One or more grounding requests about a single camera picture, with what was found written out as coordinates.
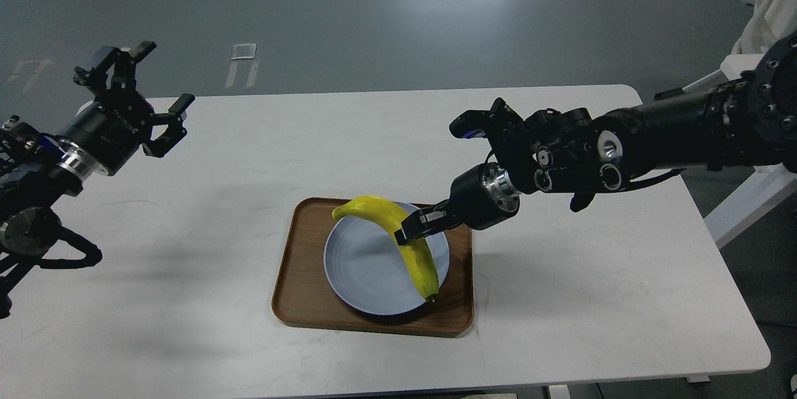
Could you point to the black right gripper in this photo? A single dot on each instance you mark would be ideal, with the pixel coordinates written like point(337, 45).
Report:
point(479, 198)

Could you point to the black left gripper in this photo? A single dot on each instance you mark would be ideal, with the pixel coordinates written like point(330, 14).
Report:
point(115, 124)

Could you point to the yellow banana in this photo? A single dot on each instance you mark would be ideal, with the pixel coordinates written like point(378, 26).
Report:
point(416, 254)

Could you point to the light blue plate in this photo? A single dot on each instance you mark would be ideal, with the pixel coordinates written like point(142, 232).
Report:
point(367, 269)

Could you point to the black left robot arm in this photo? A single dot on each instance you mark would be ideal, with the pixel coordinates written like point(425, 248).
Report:
point(40, 168)

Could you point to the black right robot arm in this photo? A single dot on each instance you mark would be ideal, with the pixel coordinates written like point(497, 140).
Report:
point(749, 121)

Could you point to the brown wooden tray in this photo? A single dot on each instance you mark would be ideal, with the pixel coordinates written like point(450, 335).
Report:
point(303, 296)

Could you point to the white side table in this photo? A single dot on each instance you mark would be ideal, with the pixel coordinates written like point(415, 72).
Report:
point(767, 187)

